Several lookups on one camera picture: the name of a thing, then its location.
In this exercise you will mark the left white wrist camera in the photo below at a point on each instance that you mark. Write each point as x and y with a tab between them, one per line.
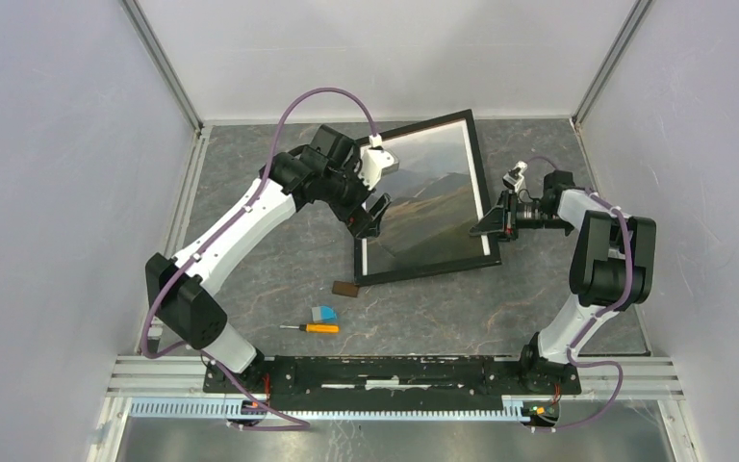
376	162

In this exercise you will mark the left aluminium floor rail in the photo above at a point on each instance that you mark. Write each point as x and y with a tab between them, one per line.
187	187

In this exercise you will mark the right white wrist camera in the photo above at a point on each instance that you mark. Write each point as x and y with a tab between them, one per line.
514	179

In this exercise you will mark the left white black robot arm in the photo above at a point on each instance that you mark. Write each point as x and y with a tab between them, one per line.
332	168

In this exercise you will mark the black picture frame with photo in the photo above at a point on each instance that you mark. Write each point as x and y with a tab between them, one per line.
438	193

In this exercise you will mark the aluminium front rail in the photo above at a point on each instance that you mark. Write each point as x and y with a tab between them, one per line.
645	378

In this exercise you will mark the aluminium corner post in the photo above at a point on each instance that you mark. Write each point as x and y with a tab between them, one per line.
631	24
158	55

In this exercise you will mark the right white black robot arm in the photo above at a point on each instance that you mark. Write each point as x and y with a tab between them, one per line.
611	269

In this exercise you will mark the blue grey eraser block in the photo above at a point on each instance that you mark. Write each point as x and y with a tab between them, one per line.
323	314

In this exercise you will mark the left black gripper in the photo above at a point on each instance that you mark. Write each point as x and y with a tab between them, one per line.
360	223

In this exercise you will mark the small brown wooden block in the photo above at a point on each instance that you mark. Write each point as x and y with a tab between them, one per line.
346	289

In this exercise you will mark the left aluminium corner post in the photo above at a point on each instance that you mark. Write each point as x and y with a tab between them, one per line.
158	55

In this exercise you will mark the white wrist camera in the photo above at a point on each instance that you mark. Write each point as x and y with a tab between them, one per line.
376	162
514	179

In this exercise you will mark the right aluminium corner post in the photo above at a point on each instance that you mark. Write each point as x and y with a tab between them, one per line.
631	24

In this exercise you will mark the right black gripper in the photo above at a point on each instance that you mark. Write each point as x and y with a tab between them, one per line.
502	220

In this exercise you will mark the orange handled screwdriver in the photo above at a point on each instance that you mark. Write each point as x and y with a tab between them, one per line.
319	328

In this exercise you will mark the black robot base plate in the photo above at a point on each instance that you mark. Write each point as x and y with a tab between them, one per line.
391	383

